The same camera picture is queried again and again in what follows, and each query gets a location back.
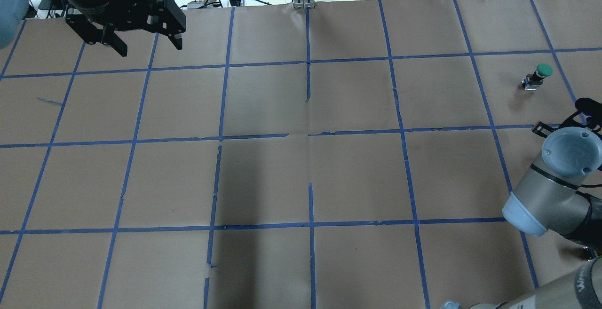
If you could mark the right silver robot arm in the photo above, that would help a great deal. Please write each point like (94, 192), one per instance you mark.
(547, 198)

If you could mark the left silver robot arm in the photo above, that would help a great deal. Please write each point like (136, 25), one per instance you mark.
(13, 12)

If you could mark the green push button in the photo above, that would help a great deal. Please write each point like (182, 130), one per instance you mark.
(533, 81)

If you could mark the lower usb hub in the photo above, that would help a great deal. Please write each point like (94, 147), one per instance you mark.
(201, 4)

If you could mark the blue lit wrist camera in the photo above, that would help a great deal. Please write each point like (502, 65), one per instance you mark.
(589, 107)

